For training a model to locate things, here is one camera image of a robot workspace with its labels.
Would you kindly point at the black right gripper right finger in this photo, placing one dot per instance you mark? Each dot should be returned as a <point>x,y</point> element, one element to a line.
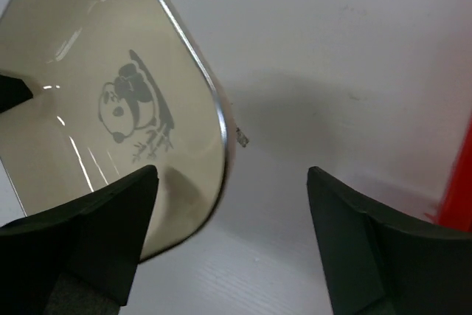
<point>378,260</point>

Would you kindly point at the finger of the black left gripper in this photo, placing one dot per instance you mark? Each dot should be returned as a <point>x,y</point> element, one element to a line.
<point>13,92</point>

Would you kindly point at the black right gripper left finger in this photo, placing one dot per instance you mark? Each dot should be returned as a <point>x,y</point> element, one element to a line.
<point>84,252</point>

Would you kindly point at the cream square panda plate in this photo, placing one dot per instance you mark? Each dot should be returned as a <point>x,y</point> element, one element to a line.
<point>116,85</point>

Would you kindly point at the red plastic bin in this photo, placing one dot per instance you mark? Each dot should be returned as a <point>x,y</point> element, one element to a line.
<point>455,209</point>

